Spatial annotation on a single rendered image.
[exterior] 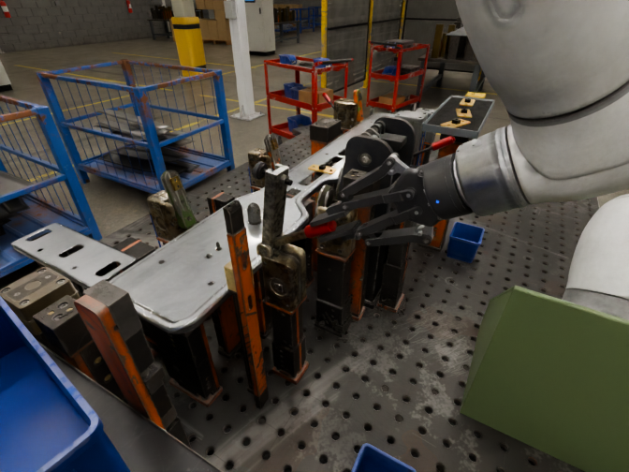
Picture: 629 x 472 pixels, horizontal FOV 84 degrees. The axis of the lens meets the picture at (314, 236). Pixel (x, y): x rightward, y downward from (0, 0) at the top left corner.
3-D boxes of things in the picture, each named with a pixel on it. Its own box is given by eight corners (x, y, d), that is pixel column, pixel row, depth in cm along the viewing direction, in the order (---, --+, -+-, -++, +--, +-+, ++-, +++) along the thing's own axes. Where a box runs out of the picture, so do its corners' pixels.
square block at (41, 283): (112, 385, 80) (44, 263, 60) (136, 401, 77) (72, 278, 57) (79, 415, 75) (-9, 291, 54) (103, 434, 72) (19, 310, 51)
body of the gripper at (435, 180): (483, 199, 45) (417, 217, 51) (459, 140, 43) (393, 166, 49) (474, 227, 40) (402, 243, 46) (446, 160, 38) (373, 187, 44)
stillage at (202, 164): (80, 183, 327) (35, 71, 273) (151, 154, 384) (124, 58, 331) (171, 214, 278) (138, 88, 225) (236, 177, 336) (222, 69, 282)
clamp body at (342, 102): (334, 169, 181) (337, 95, 160) (361, 175, 175) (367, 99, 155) (325, 177, 173) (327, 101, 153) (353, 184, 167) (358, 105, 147)
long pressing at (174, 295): (370, 112, 164) (371, 109, 163) (417, 119, 155) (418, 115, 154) (94, 293, 64) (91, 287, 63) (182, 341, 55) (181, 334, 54)
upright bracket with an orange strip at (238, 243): (263, 395, 78) (235, 199, 50) (269, 398, 78) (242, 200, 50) (255, 406, 76) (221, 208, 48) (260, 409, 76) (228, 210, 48)
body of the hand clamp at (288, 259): (285, 354, 87) (276, 239, 68) (309, 365, 85) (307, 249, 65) (271, 372, 83) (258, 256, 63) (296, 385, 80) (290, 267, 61)
